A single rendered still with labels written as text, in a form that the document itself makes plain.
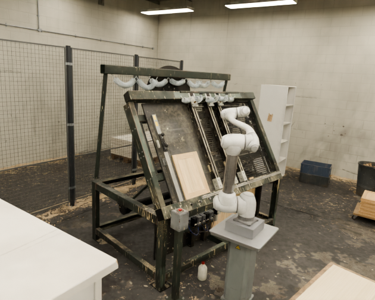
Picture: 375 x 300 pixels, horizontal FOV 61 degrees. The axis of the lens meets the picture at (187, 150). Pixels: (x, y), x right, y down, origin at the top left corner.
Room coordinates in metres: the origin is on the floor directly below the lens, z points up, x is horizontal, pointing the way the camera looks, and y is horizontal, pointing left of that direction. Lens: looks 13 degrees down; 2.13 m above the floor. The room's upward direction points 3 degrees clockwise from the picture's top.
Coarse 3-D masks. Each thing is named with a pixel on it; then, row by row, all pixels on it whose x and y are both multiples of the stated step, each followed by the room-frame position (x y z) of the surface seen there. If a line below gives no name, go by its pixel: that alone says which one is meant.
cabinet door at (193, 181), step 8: (192, 152) 3.44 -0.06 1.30; (176, 160) 3.23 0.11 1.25; (184, 160) 3.31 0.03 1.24; (192, 160) 3.39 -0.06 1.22; (176, 168) 3.18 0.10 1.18; (184, 168) 3.25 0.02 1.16; (192, 168) 3.33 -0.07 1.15; (200, 168) 3.40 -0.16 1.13; (184, 176) 3.19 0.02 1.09; (192, 176) 3.27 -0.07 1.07; (200, 176) 3.34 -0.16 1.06; (184, 184) 3.14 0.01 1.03; (192, 184) 3.21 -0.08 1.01; (200, 184) 3.28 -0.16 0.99; (184, 192) 3.08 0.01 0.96; (192, 192) 3.15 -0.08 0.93; (200, 192) 3.22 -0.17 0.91; (208, 192) 3.30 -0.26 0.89
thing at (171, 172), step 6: (156, 120) 3.31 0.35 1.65; (156, 126) 3.26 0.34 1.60; (156, 132) 3.25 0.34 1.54; (162, 150) 3.17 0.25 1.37; (162, 156) 3.16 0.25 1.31; (168, 156) 3.17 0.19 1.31; (168, 162) 3.12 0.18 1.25; (168, 168) 3.09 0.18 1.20; (168, 174) 3.09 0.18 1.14; (174, 174) 3.09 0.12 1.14; (174, 180) 3.06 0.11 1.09; (174, 186) 3.02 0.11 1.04; (174, 192) 3.02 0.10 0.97; (180, 192) 3.03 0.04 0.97; (180, 198) 2.99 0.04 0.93
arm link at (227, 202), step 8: (224, 136) 2.63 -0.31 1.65; (232, 136) 2.61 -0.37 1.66; (240, 136) 2.61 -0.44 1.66; (224, 144) 2.60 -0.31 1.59; (232, 144) 2.58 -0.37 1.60; (240, 144) 2.59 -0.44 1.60; (232, 152) 2.60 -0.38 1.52; (232, 160) 2.63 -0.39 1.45; (232, 168) 2.64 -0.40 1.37; (224, 176) 2.69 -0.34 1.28; (232, 176) 2.65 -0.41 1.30; (224, 184) 2.69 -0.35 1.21; (232, 184) 2.67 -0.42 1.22; (224, 192) 2.69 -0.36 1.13; (232, 192) 2.69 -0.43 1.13; (216, 200) 2.70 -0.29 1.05; (224, 200) 2.66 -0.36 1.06; (232, 200) 2.67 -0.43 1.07; (216, 208) 2.69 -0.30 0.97; (224, 208) 2.67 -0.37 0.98; (232, 208) 2.67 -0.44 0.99
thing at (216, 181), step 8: (192, 96) 3.77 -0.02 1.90; (192, 104) 3.70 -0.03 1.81; (192, 112) 3.72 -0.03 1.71; (192, 120) 3.71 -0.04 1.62; (200, 128) 3.65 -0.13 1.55; (200, 136) 3.61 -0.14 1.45; (200, 144) 3.61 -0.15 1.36; (208, 152) 3.53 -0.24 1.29; (208, 160) 3.50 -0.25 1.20; (216, 168) 3.49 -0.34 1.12; (216, 176) 3.42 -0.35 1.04; (216, 184) 3.40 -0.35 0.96
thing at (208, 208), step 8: (200, 208) 3.08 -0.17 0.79; (208, 208) 3.17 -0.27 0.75; (192, 216) 2.99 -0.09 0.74; (200, 216) 2.95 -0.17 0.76; (208, 216) 3.02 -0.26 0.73; (216, 216) 3.18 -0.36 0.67; (192, 224) 2.89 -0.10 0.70; (200, 224) 2.93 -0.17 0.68; (184, 232) 2.92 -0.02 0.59; (200, 232) 2.92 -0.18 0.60
